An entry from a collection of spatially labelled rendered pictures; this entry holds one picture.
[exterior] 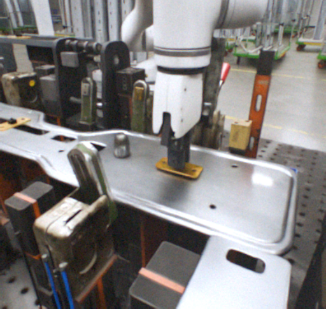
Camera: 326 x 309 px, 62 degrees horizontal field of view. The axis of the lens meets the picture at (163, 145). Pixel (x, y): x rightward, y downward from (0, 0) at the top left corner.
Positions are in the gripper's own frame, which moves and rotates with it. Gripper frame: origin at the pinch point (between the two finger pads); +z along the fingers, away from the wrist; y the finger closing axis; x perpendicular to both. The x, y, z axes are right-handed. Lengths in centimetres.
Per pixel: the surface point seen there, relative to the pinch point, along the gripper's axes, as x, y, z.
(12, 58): -92, -35, -4
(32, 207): -17.3, 18.5, 5.1
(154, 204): 0.8, 10.6, 3.3
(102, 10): -336, -397, -14
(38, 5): -345, -266, -23
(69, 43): -40.9, -17.6, -14.6
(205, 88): -0.9, -14.7, -8.2
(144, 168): -5.7, 2.6, 3.3
